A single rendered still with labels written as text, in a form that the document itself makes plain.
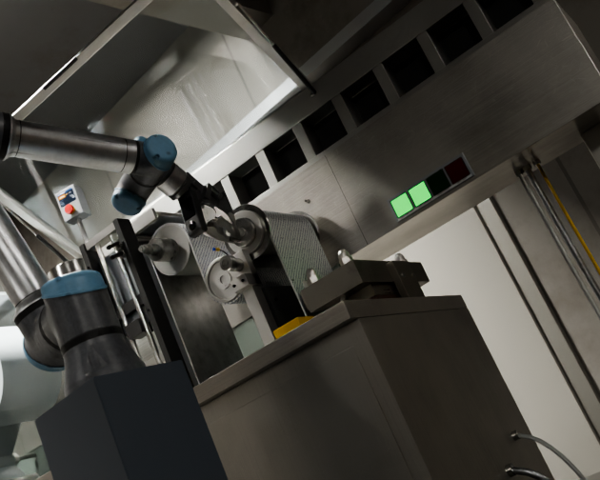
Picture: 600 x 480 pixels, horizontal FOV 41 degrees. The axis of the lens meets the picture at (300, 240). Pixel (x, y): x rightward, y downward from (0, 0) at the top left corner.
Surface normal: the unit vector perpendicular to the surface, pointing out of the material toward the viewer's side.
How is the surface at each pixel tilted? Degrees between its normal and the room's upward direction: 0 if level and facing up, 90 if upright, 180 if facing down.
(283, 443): 90
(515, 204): 90
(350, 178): 90
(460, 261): 90
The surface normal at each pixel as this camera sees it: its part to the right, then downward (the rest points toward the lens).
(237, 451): -0.53, -0.04
